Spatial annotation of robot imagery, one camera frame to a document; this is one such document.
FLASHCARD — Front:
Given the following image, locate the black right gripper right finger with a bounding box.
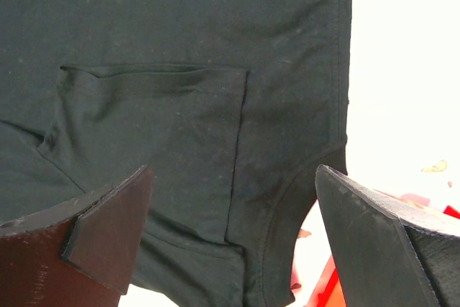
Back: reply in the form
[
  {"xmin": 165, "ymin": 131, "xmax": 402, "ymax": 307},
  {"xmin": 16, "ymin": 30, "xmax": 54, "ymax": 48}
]
[{"xmin": 315, "ymin": 165, "xmax": 459, "ymax": 306}]

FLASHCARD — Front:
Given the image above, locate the red plastic tray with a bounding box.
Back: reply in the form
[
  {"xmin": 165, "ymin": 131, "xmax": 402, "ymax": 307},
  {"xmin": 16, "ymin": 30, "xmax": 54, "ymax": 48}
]
[{"xmin": 305, "ymin": 199, "xmax": 459, "ymax": 306}]

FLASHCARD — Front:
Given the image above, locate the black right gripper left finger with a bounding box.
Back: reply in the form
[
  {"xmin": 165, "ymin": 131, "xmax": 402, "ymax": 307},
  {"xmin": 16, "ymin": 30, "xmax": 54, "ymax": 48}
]
[{"xmin": 1, "ymin": 166, "xmax": 153, "ymax": 307}]

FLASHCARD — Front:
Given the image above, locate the black t-shirt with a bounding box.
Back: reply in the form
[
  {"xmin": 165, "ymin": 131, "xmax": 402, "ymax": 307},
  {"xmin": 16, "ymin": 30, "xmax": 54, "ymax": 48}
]
[{"xmin": 1, "ymin": 0, "xmax": 351, "ymax": 306}]

